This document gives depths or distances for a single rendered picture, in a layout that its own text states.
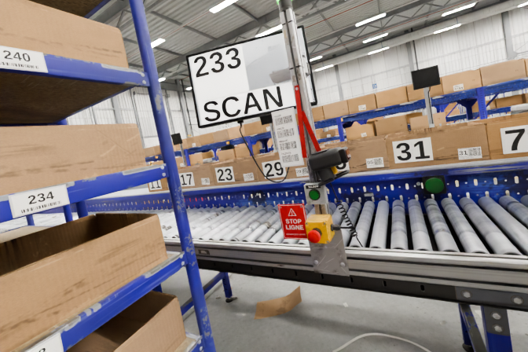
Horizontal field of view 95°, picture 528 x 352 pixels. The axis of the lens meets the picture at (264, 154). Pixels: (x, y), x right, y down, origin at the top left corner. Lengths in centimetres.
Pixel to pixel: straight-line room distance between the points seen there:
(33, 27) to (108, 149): 22
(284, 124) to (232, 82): 29
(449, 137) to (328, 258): 81
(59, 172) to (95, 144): 7
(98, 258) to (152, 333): 20
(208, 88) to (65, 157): 63
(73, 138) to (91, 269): 22
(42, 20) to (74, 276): 42
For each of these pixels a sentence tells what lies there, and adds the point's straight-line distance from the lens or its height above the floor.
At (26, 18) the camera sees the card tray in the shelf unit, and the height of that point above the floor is 141.
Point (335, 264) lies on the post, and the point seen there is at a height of 70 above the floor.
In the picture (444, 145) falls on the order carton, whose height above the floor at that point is 97.
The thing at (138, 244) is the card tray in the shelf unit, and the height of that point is 100.
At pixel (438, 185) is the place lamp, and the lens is 134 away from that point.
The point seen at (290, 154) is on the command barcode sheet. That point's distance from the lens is 84.
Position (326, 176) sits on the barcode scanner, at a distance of 77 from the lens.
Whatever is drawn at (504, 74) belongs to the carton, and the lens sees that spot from 615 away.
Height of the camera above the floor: 115
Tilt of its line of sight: 3 degrees down
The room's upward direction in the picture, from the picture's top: 11 degrees counter-clockwise
